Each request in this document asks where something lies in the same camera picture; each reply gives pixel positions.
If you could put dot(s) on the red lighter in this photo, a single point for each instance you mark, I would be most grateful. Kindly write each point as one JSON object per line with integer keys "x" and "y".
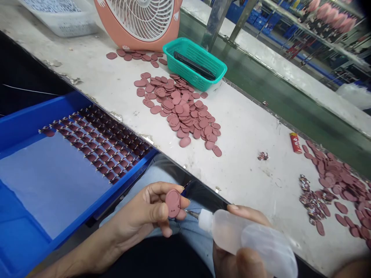
{"x": 295, "y": 143}

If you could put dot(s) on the blue plastic bin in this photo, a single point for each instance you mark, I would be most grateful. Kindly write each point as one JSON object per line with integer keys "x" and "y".
{"x": 26, "y": 246}

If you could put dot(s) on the pile of printed small parts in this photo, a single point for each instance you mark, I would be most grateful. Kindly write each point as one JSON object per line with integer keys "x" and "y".
{"x": 311, "y": 199}

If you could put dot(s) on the rows of assembled maroon pieces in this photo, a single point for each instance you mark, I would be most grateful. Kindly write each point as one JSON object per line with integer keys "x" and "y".
{"x": 98, "y": 139}

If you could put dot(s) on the maroon oval rubber piece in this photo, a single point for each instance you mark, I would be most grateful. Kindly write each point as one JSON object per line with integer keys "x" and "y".
{"x": 173, "y": 202}

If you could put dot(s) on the translucent squeeze glue bottle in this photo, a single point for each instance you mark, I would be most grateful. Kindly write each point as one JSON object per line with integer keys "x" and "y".
{"x": 261, "y": 243}

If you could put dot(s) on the person's left hand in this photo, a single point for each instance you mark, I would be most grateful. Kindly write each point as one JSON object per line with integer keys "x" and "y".
{"x": 136, "y": 220}

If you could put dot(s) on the black flat items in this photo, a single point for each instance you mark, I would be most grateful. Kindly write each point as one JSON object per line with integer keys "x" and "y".
{"x": 194, "y": 65}

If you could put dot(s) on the white plastic basket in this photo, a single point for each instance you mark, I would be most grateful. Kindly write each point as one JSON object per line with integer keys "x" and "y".
{"x": 66, "y": 20}

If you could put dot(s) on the teal plastic basket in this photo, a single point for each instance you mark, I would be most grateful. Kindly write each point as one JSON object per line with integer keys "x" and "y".
{"x": 211, "y": 63}

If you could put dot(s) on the pale blue liner sheet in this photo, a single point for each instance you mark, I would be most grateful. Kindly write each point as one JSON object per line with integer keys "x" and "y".
{"x": 49, "y": 185}

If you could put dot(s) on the grey metal post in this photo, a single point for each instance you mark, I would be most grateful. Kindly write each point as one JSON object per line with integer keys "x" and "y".
{"x": 243, "y": 20}
{"x": 216, "y": 20}

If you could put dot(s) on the printed small part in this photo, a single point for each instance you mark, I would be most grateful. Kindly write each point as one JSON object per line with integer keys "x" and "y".
{"x": 263, "y": 156}

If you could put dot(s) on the large pile of maroon ovals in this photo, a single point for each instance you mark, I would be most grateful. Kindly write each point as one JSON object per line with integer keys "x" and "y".
{"x": 185, "y": 113}

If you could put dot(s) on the clear plastic bag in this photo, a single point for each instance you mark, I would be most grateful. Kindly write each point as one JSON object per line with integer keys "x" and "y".
{"x": 356, "y": 95}

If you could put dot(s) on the person's right hand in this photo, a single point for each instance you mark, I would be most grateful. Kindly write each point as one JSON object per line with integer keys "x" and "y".
{"x": 224, "y": 262}

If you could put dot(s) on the stack of blue crates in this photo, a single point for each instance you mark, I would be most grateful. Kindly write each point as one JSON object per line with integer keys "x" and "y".
{"x": 261, "y": 16}

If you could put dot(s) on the green conveyor belt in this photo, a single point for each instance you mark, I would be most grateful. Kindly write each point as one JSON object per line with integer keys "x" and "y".
{"x": 278, "y": 95}

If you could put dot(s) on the pink table fan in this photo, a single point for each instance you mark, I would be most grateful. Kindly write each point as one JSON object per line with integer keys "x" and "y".
{"x": 139, "y": 20}

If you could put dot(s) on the rack with pink items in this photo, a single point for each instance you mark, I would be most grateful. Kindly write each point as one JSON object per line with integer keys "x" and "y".
{"x": 333, "y": 17}

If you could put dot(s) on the small scatter of maroon ovals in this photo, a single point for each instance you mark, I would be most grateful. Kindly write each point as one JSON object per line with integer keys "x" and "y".
{"x": 136, "y": 55}

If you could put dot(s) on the person's body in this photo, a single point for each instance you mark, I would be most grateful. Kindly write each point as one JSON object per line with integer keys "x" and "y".
{"x": 156, "y": 257}

